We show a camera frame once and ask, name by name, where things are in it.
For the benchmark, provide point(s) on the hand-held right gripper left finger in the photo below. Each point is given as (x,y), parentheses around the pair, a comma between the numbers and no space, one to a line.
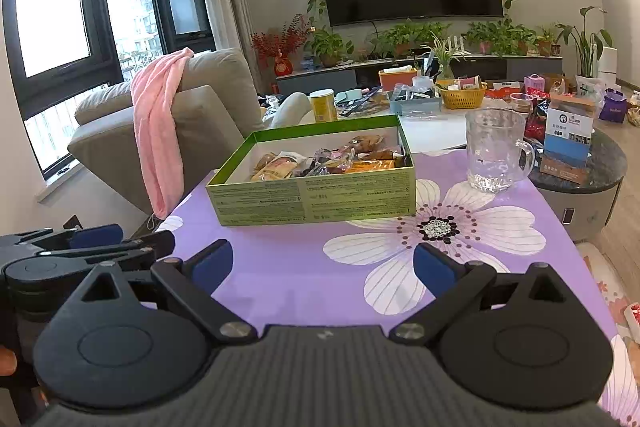
(212,264)

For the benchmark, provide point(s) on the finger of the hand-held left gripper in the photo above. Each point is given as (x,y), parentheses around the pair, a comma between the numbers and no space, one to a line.
(97,234)
(145,249)

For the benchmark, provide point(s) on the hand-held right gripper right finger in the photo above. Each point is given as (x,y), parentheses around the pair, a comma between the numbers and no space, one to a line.
(434,269)

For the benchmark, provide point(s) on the beige snack packet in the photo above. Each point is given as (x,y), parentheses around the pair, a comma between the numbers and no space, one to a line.
(272,168)

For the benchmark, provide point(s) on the green cardboard box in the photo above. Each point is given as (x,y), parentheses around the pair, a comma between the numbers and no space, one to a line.
(310,202)

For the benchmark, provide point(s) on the orange snack packet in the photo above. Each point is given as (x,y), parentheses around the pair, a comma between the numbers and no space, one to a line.
(372,166)

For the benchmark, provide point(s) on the brown snack packet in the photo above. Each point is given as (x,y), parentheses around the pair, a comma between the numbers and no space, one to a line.
(367,142)

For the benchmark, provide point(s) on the dark clear snack packet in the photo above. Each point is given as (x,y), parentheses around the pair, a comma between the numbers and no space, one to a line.
(325,162)

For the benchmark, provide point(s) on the person's left hand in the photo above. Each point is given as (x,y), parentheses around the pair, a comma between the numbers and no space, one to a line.
(7,363)

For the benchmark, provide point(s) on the purple floral tablecloth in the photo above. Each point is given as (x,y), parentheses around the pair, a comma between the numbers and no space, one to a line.
(300,257)

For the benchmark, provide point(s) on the pink towel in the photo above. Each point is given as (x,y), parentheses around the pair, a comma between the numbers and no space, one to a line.
(155,127)

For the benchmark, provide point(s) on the clear glass mug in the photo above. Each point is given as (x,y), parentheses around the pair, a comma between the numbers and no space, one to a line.
(492,147)

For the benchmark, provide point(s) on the white round coffee table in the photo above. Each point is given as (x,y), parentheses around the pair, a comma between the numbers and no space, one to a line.
(440,132)

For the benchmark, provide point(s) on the beige armchair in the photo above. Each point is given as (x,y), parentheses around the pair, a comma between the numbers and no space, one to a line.
(215,107)

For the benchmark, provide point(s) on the blue tray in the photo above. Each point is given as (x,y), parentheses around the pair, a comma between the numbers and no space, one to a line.
(415,104)

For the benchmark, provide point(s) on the yellow woven basket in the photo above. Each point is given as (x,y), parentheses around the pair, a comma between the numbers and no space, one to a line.
(462,99)

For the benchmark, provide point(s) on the dark round side table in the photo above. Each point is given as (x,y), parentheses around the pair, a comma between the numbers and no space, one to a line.
(595,202)

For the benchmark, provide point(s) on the floral floor mat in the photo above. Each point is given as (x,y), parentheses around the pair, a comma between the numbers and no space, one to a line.
(610,277)

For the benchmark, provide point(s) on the red foil packet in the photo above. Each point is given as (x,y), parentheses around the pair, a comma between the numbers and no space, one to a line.
(536,117)

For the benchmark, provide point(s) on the blue white carton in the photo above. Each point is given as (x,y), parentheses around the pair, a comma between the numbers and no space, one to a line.
(567,142)

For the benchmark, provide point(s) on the clear plastic cup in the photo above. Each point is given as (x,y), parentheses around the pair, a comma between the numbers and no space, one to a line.
(521,103)

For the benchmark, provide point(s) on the orange tissue box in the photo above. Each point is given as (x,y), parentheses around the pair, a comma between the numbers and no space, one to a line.
(397,81)

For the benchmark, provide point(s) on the yellow can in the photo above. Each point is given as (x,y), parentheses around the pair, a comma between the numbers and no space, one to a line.
(322,107)

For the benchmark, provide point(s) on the pink box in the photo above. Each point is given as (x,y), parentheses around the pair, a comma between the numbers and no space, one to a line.
(534,84)

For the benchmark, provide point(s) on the grey television cabinet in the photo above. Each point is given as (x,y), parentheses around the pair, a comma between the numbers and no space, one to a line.
(320,82)

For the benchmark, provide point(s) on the grass plant in vase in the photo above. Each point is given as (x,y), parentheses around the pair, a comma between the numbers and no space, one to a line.
(444,54)

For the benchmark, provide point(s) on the black framed window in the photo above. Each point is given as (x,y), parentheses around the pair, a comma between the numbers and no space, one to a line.
(95,7)

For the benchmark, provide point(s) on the red berry plant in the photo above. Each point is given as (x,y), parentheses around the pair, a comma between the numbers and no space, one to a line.
(280,39)

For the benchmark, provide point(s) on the potted green plant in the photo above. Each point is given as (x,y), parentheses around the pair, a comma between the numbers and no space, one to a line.
(327,44)
(500,36)
(407,34)

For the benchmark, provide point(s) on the purple bag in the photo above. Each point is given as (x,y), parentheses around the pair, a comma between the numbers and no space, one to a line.
(614,107)

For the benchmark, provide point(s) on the small potted plant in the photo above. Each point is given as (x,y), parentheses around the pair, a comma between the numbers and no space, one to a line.
(546,42)

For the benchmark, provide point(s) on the tall broad-leaf plant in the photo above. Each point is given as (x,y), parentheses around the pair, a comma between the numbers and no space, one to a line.
(582,42)

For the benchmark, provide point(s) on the white air purifier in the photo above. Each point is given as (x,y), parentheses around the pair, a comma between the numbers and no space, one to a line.
(608,61)

